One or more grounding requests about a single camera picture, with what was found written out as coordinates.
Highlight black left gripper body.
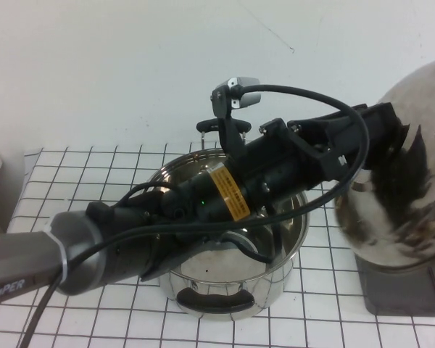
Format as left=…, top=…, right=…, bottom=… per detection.
left=239, top=104, right=365, bottom=204

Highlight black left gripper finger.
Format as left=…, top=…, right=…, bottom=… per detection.
left=362, top=102, right=410, bottom=169

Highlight stainless steel pot lid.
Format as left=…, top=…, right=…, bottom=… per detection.
left=332, top=57, right=435, bottom=273

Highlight dark grey lid rack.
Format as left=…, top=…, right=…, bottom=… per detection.
left=354, top=249, right=435, bottom=317

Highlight white grid tablecloth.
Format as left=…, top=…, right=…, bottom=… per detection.
left=0, top=133, right=435, bottom=348

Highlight beige box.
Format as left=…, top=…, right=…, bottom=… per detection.
left=0, top=150, right=25, bottom=236

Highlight black camera cable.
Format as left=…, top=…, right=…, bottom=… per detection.
left=21, top=83, right=371, bottom=348

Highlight silver wrist camera black mount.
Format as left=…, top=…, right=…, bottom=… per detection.
left=210, top=75, right=262, bottom=157

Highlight stainless steel pot black handles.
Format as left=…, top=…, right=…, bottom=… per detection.
left=144, top=117, right=310, bottom=323

